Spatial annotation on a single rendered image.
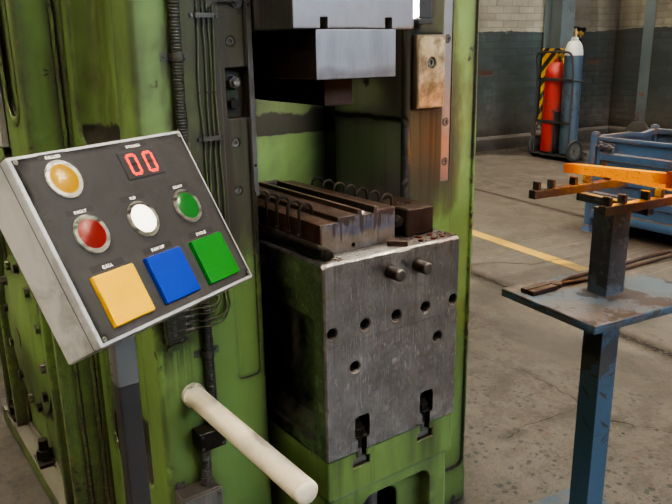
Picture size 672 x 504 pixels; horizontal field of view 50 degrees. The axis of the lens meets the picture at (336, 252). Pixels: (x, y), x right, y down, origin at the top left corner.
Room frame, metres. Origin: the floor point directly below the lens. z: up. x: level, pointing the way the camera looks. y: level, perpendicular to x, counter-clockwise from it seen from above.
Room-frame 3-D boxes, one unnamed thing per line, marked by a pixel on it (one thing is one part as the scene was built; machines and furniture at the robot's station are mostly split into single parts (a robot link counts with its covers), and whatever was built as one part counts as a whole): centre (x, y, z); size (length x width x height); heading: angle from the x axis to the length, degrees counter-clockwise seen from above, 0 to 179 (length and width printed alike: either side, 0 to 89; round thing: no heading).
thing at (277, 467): (1.21, 0.18, 0.62); 0.44 x 0.05 x 0.05; 35
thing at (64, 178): (0.98, 0.37, 1.16); 0.05 x 0.03 x 0.04; 125
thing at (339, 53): (1.65, 0.07, 1.32); 0.42 x 0.20 x 0.10; 35
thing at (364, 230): (1.65, 0.07, 0.96); 0.42 x 0.20 x 0.09; 35
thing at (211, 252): (1.12, 0.20, 1.01); 0.07 x 0.05 x 0.07; 150
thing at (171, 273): (1.03, 0.25, 1.01); 0.07 x 0.05 x 0.07; 150
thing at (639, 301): (1.66, -0.66, 0.74); 0.40 x 0.30 x 0.02; 118
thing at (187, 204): (1.14, 0.24, 1.09); 0.05 x 0.03 x 0.04; 125
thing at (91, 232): (0.96, 0.34, 1.09); 0.05 x 0.03 x 0.04; 125
